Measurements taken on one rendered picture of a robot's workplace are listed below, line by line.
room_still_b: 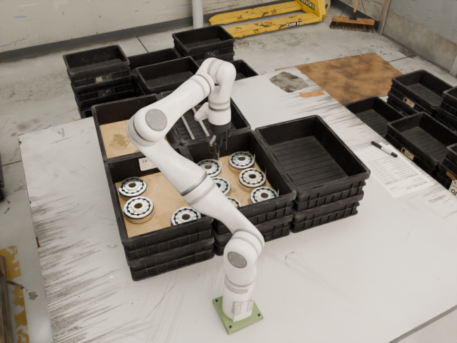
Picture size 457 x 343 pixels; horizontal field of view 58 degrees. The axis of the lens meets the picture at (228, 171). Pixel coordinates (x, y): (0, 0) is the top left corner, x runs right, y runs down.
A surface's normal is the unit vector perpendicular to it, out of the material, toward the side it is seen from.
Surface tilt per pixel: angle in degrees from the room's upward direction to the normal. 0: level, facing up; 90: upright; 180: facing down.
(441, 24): 90
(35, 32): 90
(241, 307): 88
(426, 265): 0
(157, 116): 43
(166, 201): 0
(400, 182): 0
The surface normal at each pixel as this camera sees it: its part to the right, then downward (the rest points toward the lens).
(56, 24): 0.44, 0.61
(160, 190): 0.00, -0.74
